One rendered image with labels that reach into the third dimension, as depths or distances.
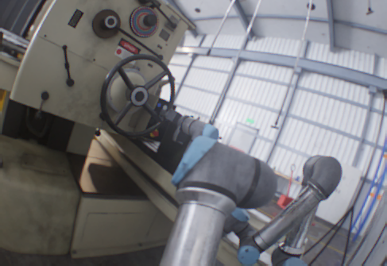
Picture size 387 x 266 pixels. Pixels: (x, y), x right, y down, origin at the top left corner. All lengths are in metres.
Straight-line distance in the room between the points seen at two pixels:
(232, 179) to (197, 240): 0.12
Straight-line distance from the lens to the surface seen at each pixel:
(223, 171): 0.34
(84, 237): 1.56
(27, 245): 1.56
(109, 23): 0.94
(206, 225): 0.31
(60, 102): 0.99
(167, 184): 1.17
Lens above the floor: 1.28
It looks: 1 degrees up
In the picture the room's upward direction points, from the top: 24 degrees clockwise
